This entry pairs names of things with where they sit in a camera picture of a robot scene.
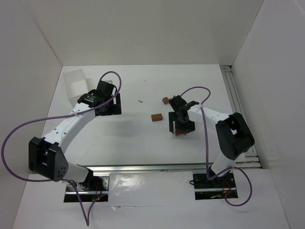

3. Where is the rectangular brown wood block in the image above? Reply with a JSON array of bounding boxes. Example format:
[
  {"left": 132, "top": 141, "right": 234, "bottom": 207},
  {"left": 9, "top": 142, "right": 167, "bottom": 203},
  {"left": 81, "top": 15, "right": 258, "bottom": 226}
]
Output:
[{"left": 151, "top": 114, "right": 163, "bottom": 122}]

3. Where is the U-shaped brown wood block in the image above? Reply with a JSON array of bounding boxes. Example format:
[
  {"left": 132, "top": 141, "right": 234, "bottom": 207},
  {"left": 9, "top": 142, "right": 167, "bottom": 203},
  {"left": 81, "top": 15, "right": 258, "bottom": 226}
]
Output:
[{"left": 175, "top": 130, "right": 187, "bottom": 136}]

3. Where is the white perforated plastic box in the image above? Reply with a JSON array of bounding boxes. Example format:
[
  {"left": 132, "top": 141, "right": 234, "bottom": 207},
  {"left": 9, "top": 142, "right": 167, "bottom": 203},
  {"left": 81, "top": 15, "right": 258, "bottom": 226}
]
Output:
[{"left": 63, "top": 69, "right": 89, "bottom": 107}]

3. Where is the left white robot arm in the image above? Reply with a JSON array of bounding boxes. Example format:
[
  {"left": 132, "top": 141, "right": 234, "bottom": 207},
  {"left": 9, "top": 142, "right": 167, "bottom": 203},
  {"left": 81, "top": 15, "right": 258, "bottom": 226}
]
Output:
[{"left": 29, "top": 81, "right": 122, "bottom": 190}]

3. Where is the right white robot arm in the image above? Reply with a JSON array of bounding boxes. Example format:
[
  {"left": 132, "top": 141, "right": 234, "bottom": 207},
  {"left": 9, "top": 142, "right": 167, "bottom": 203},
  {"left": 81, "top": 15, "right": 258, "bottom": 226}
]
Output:
[{"left": 169, "top": 95, "right": 255, "bottom": 185}]

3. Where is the small brown wood cube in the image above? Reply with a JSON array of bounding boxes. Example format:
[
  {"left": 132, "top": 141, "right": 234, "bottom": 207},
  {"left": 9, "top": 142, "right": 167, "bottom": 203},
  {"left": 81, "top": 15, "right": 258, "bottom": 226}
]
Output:
[{"left": 162, "top": 97, "right": 170, "bottom": 104}]

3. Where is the white front cover board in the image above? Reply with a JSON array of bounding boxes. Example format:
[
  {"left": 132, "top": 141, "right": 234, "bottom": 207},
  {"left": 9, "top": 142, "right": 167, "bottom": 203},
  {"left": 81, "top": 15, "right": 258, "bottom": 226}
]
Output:
[{"left": 108, "top": 172, "right": 195, "bottom": 207}]

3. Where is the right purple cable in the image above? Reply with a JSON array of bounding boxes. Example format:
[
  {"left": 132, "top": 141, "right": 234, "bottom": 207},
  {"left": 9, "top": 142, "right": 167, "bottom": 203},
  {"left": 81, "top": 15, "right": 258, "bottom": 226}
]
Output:
[{"left": 178, "top": 86, "right": 253, "bottom": 207}]

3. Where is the purple cable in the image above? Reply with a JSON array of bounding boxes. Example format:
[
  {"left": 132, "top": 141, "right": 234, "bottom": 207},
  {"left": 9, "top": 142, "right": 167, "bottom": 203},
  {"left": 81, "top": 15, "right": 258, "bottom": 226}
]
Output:
[
  {"left": 0, "top": 71, "right": 122, "bottom": 226},
  {"left": 178, "top": 86, "right": 253, "bottom": 207}
]

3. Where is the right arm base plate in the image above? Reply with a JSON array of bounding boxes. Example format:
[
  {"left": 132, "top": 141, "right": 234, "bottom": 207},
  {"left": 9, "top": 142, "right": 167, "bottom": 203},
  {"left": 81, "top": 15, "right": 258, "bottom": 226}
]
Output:
[{"left": 193, "top": 173, "right": 236, "bottom": 189}]

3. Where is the front aluminium rail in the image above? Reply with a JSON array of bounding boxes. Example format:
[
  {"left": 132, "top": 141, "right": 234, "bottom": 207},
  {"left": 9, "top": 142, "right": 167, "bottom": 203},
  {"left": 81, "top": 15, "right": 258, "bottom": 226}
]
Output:
[{"left": 37, "top": 162, "right": 260, "bottom": 174}]

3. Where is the aluminium rail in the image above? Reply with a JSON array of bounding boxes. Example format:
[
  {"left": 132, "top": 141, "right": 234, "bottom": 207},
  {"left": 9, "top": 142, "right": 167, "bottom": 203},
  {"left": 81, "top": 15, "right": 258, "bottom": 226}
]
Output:
[
  {"left": 37, "top": 162, "right": 260, "bottom": 174},
  {"left": 220, "top": 64, "right": 260, "bottom": 167}
]

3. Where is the right side aluminium rail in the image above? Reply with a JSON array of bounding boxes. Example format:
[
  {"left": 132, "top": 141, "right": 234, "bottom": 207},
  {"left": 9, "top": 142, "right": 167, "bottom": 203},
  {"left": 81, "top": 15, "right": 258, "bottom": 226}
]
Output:
[{"left": 220, "top": 64, "right": 260, "bottom": 167}]

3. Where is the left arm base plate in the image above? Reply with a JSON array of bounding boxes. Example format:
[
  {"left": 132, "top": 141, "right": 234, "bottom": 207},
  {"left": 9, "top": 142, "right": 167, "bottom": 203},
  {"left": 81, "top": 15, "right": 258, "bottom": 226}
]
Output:
[{"left": 75, "top": 176, "right": 109, "bottom": 194}]

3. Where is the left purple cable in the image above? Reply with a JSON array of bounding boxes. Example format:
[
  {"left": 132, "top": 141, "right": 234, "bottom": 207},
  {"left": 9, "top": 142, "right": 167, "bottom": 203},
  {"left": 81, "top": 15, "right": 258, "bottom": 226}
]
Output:
[{"left": 0, "top": 71, "right": 122, "bottom": 226}]

